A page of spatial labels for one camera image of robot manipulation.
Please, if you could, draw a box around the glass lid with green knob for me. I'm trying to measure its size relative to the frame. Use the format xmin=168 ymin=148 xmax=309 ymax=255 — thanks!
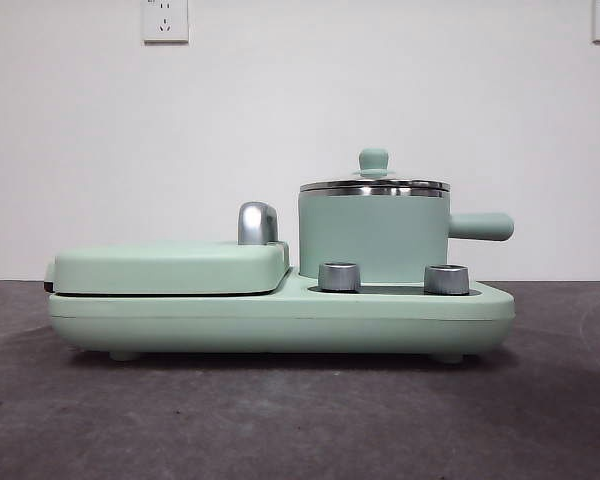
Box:
xmin=299 ymin=148 xmax=451 ymax=192

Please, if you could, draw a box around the mint green steamer pot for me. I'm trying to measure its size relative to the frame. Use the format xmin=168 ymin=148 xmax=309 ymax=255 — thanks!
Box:
xmin=297 ymin=187 xmax=516 ymax=281

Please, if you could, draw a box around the silver control knob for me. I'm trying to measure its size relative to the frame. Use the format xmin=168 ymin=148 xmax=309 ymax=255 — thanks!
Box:
xmin=318 ymin=261 xmax=361 ymax=292
xmin=423 ymin=263 xmax=469 ymax=295

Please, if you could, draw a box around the mint green breakfast maker base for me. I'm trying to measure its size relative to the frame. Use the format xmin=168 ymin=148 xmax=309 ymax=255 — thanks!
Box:
xmin=47 ymin=265 xmax=516 ymax=362

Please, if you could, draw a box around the mint green griddle cover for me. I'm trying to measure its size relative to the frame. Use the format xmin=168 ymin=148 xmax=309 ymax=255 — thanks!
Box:
xmin=43 ymin=239 xmax=291 ymax=296

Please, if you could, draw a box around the chrome griddle cover handle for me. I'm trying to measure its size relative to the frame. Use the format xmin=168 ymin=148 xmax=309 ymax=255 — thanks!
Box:
xmin=237 ymin=201 xmax=281 ymax=246

